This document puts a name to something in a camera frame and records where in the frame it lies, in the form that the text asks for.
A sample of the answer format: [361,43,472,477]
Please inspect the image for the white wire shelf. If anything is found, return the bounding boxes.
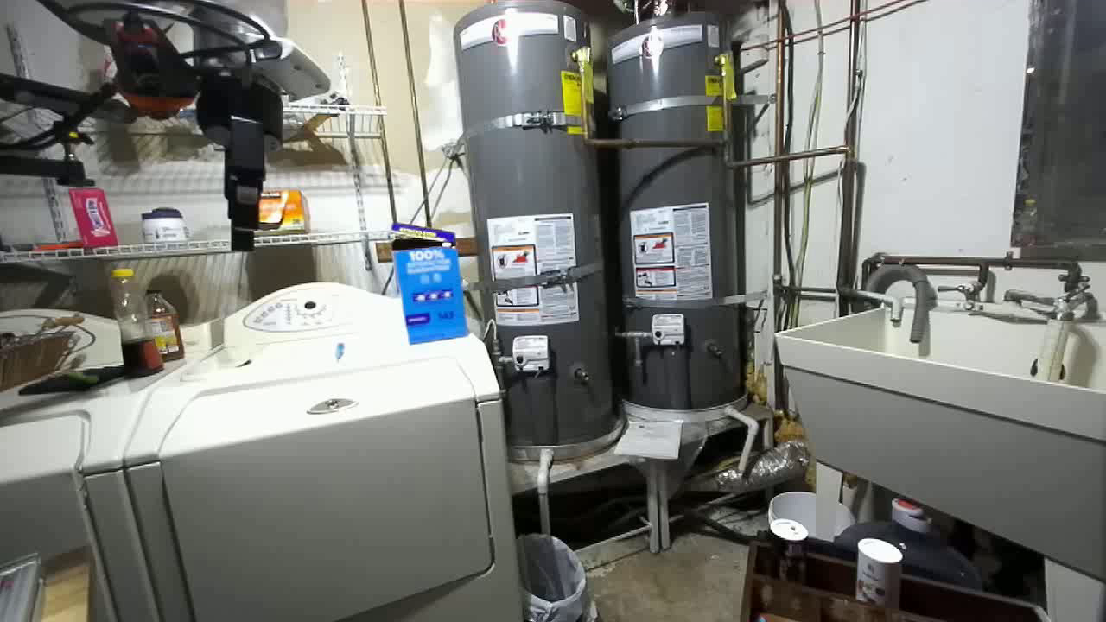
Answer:
[0,101,402,268]

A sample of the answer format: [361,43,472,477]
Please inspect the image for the black spice can white lid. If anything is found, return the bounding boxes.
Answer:
[767,514,813,581]

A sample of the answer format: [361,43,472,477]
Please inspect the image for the silver flexible duct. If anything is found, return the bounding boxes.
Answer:
[713,443,817,498]

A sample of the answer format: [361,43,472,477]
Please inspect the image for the dark wooden stool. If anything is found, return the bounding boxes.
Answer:
[735,536,1052,622]

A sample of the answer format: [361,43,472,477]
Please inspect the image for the white washing machine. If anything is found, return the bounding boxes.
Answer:
[119,280,529,622]

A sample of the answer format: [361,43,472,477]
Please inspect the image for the trash bin with gray bag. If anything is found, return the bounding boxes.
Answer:
[515,531,598,622]

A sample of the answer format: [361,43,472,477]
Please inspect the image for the gray water heater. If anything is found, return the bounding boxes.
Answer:
[604,12,749,410]
[451,0,627,452]

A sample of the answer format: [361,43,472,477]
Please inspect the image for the black curved drain hose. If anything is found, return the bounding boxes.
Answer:
[863,263,941,358]

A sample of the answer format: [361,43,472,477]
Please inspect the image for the metal sink faucet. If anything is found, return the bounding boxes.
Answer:
[862,249,1104,324]

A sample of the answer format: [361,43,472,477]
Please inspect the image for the yellow-capped dark liquid bottle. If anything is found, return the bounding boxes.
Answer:
[110,265,165,375]

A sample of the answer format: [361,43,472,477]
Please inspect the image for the dark window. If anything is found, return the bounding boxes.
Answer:
[1008,0,1106,263]

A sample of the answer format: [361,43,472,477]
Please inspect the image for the blue detergent box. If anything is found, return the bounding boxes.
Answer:
[387,222,472,347]

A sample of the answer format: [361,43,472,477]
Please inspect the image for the white plastic bucket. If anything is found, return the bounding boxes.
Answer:
[764,486,856,546]

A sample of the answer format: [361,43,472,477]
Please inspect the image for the white utility sink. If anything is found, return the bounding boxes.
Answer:
[771,304,1106,581]

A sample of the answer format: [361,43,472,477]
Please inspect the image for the orange package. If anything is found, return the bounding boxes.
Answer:
[254,185,310,236]

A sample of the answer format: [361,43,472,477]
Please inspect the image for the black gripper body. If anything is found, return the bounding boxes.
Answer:
[194,73,288,236]

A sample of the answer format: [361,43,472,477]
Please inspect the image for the black wall pipes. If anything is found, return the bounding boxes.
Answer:
[735,0,876,324]

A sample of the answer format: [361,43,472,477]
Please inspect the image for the white dryer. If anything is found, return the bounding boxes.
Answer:
[0,309,165,622]

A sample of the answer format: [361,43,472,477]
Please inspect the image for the white jar dark lid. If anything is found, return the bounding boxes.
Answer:
[138,203,190,249]

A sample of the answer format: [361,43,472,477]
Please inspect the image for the amber liquid bottle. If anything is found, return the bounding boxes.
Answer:
[144,290,186,362]

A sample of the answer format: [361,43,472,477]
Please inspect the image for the white heater stand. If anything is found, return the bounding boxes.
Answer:
[607,400,764,556]

